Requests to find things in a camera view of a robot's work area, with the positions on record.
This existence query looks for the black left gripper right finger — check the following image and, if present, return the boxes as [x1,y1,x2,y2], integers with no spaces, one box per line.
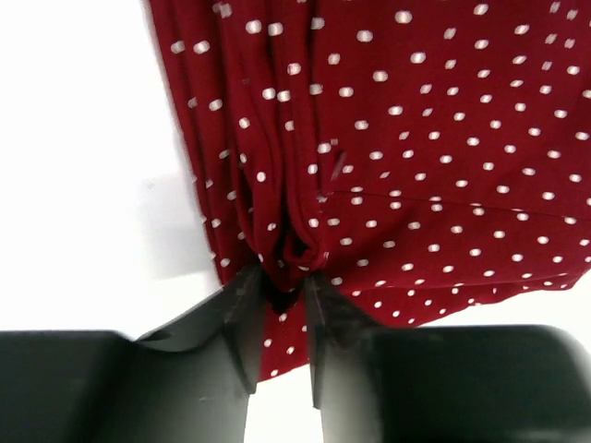
[304,274,590,442]

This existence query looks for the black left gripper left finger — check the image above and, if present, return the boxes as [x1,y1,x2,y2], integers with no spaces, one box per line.
[1,267,265,442]

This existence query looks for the red polka dot skirt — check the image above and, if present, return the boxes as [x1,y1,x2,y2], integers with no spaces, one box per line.
[149,1,590,379]

